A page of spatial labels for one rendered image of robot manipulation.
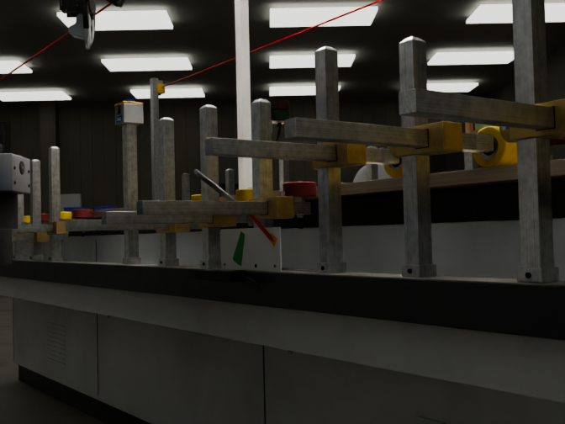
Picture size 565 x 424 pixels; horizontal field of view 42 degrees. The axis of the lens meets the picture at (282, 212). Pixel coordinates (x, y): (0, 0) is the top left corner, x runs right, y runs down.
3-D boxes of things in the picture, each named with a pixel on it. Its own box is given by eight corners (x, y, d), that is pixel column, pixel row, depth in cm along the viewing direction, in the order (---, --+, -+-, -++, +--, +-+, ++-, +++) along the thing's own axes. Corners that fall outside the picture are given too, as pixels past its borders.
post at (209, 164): (209, 286, 192) (205, 103, 193) (203, 285, 195) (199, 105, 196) (220, 285, 194) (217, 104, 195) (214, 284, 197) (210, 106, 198)
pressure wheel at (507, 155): (492, 117, 139) (465, 143, 145) (512, 151, 136) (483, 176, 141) (512, 119, 143) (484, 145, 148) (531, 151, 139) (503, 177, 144)
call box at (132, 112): (124, 124, 232) (123, 100, 233) (114, 127, 238) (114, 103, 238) (144, 126, 237) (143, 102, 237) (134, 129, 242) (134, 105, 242)
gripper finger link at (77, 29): (70, 49, 201) (69, 16, 201) (92, 49, 201) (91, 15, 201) (66, 46, 198) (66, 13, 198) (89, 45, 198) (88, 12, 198)
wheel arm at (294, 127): (297, 137, 111) (296, 113, 111) (283, 140, 114) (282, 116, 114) (506, 152, 140) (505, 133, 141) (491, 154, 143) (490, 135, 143)
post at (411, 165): (419, 301, 131) (412, 34, 133) (406, 299, 134) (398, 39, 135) (433, 299, 133) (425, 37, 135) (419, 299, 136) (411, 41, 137)
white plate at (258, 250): (279, 271, 164) (278, 226, 165) (219, 268, 186) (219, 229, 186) (282, 271, 165) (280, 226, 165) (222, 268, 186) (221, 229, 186)
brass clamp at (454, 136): (440, 150, 125) (440, 120, 125) (386, 157, 136) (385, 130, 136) (465, 151, 129) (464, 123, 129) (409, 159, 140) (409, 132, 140)
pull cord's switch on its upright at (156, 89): (158, 251, 461) (155, 76, 465) (151, 251, 469) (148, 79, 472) (169, 251, 466) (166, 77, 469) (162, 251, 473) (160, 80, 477)
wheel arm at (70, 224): (70, 234, 192) (69, 217, 192) (65, 234, 195) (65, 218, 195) (213, 231, 218) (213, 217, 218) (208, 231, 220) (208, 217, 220)
